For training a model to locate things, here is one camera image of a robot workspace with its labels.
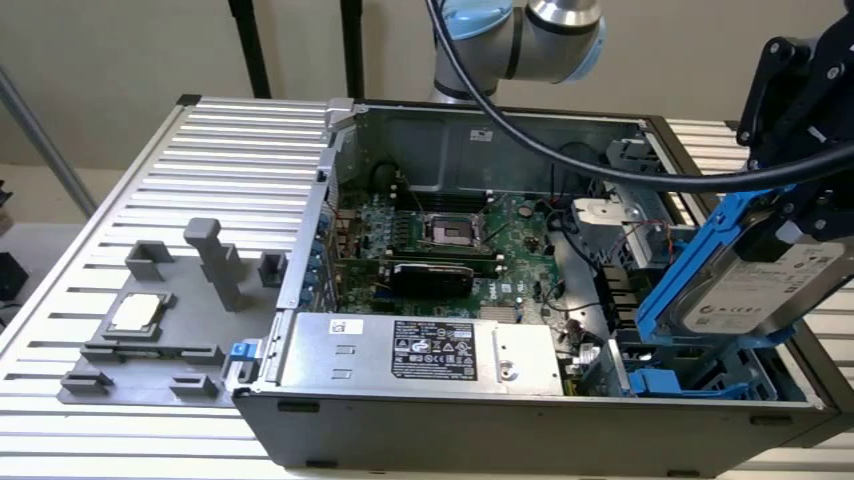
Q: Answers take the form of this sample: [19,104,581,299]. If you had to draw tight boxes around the RAM sticks beside socket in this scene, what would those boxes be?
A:
[390,245,500,265]
[404,191,489,212]

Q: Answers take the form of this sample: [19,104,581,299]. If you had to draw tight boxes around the green motherboard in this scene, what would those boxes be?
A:
[330,191,569,322]

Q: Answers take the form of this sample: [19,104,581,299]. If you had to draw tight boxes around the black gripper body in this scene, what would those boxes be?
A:
[796,19,854,129]

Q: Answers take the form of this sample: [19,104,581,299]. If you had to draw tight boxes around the black case fan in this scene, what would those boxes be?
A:
[369,160,402,193]

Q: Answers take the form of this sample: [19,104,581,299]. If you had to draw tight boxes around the metal disk bay cage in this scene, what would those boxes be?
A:
[569,195,696,267]

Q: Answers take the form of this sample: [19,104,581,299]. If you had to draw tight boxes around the black graphics card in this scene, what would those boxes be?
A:
[384,261,476,302]

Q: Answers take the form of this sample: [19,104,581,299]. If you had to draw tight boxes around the blue case latch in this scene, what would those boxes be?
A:
[225,338,261,377]

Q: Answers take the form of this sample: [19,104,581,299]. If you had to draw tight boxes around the red and black wire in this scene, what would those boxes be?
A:
[616,218,676,259]

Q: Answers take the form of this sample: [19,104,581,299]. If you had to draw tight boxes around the blue empty disk caddy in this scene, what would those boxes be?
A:
[627,368,687,399]

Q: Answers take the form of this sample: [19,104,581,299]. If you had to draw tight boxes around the silver CPU chip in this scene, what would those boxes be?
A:
[106,293,166,332]

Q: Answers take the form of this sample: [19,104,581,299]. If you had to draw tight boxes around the CPU socket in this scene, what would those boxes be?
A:
[416,211,489,252]

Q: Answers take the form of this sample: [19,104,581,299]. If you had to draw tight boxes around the thin black wire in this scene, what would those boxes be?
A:
[536,278,583,322]

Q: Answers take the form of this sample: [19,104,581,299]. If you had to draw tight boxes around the open black PC case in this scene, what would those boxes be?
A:
[230,97,843,472]

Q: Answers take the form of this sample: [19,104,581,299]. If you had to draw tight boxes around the grey metal pole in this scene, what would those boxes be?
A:
[0,63,98,219]

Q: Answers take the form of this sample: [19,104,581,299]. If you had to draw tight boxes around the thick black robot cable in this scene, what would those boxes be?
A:
[422,0,854,194]

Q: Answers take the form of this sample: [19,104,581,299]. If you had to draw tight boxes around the grey parts rack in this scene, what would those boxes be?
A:
[57,216,292,405]

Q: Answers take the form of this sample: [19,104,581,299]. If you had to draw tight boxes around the silver power supply unit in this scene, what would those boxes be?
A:
[277,311,569,397]

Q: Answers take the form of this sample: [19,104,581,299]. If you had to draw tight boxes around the black object beside table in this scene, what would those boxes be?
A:
[0,178,31,302]

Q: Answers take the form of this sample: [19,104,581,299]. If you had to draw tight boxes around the black frame post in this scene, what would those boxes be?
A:
[337,0,369,100]
[225,0,273,100]

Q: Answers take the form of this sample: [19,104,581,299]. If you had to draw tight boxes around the hard disk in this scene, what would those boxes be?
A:
[635,180,849,352]

